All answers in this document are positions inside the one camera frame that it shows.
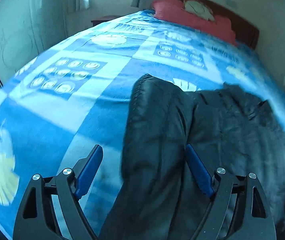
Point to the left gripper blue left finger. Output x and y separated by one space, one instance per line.
85 170

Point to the red pillow with white print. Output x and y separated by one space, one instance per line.
173 11

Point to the dark wooden headboard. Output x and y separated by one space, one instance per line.
246 32

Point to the blue patterned bed cover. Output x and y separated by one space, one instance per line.
77 95

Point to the white wardrobe with glass doors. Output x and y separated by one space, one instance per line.
27 28

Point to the dark wooden nightstand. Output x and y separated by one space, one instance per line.
103 19

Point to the black quilted puffer jacket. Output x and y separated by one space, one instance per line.
173 144

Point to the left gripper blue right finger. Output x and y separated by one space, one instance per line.
199 171

